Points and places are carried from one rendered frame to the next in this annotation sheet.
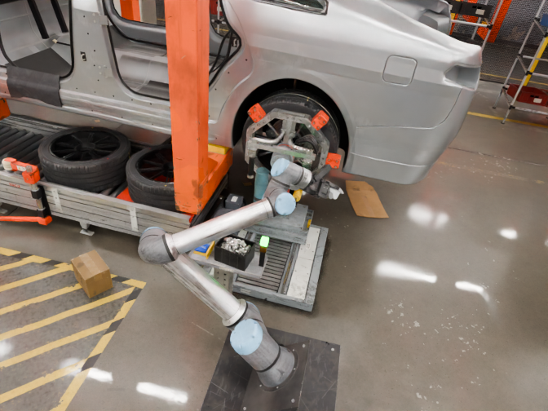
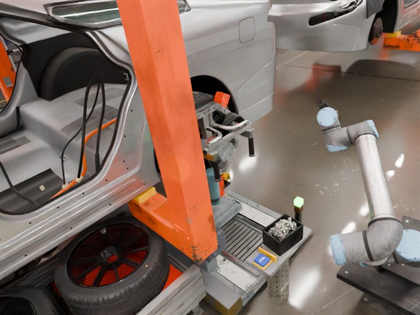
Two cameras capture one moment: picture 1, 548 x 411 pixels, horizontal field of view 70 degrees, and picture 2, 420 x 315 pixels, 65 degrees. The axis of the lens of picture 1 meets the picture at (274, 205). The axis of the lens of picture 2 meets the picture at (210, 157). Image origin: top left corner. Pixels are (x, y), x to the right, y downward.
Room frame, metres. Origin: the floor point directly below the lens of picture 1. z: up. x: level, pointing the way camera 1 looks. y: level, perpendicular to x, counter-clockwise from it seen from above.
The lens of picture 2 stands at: (1.04, 1.46, 1.95)
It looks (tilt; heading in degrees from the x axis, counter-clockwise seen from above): 31 degrees down; 311
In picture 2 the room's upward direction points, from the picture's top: 9 degrees counter-clockwise
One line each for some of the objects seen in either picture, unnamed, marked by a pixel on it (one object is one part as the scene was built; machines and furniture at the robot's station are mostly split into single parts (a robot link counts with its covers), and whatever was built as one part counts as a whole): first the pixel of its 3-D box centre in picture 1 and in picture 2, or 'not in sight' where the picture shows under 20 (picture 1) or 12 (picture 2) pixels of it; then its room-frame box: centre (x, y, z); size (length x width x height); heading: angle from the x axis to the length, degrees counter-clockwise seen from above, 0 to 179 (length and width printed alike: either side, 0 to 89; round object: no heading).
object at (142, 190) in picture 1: (172, 177); (114, 264); (2.51, 0.81, 0.39); 0.66 x 0.66 x 0.24
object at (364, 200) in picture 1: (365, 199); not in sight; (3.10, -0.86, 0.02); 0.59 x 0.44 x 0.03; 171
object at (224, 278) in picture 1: (223, 283); (277, 274); (1.68, 0.25, 0.21); 0.10 x 0.10 x 0.42; 81
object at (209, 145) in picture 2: (269, 130); (207, 131); (2.21, 0.08, 1.03); 0.19 x 0.18 x 0.11; 171
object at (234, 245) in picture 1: (235, 250); (282, 233); (1.67, 0.19, 0.51); 0.20 x 0.14 x 0.13; 72
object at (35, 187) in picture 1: (37, 196); not in sight; (2.18, 1.69, 0.30); 0.09 x 0.05 x 0.50; 81
